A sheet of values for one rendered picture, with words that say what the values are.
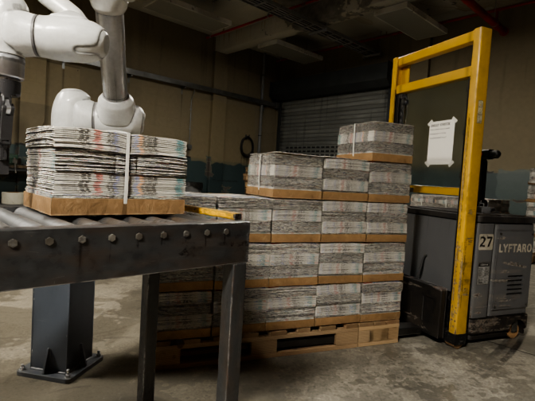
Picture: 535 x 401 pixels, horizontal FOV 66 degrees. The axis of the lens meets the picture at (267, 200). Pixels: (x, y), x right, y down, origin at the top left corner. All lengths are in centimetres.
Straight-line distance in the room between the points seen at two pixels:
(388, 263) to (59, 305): 173
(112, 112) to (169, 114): 766
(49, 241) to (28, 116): 752
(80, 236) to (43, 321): 120
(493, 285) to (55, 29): 262
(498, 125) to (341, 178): 639
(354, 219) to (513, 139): 625
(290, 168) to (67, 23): 129
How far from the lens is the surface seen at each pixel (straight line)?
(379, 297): 256
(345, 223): 233
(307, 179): 219
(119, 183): 120
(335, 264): 233
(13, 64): 124
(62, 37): 121
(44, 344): 218
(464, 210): 263
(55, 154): 115
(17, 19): 125
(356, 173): 235
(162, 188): 126
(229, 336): 127
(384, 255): 251
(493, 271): 294
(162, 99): 955
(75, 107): 202
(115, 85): 191
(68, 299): 205
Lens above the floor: 93
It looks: 3 degrees down
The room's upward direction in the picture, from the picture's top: 4 degrees clockwise
